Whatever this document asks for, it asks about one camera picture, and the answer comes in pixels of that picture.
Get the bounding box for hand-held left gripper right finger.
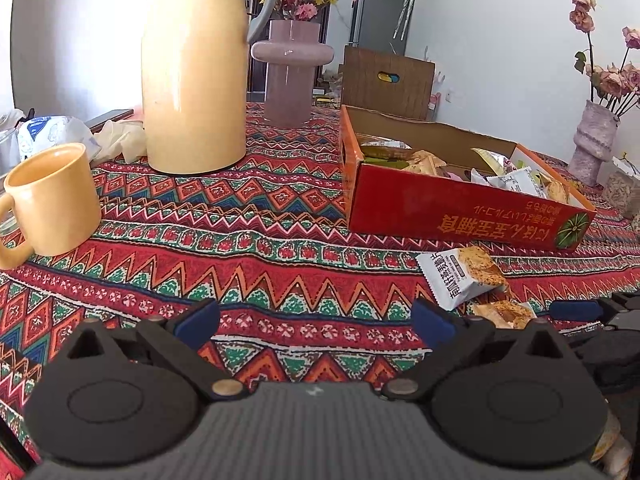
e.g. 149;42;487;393
381;298;571;403

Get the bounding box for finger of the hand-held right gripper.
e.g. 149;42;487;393
547;299;640;331
597;290;640;312

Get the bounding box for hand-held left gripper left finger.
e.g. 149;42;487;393
62;299;251;403

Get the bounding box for white crisp packet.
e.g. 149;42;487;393
470;300;538;331
416;246;508;311

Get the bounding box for red cardboard box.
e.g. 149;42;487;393
339;105;598;252

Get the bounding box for person's right hand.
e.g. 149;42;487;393
592;410;633;478

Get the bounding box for clear jar of seeds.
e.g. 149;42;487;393
602;155;640;220

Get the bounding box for pile of snack packets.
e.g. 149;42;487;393
357;135;581;206

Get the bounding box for textured pale pink vase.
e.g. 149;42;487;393
567;100;621;187

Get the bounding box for yellow mug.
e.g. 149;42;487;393
0;142;103;271

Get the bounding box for cream tissue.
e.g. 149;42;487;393
92;119;147;165

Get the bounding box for smartphone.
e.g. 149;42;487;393
85;108;135;131

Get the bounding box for wooden chair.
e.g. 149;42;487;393
340;45;435;121

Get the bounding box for yellow thermos jug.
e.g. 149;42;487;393
141;0;278;177

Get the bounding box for white plastic bag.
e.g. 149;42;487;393
15;115;103;163

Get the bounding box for pink glass vase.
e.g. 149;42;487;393
250;20;335;129

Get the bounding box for clear glass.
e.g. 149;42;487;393
0;125;23;176

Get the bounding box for dried pink roses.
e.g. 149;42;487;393
569;0;640;111

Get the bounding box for grey refrigerator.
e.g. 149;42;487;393
350;0;416;56

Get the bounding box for dark front door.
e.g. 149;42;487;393
247;0;333;103

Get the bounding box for white folded umbrella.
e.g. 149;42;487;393
392;0;417;41

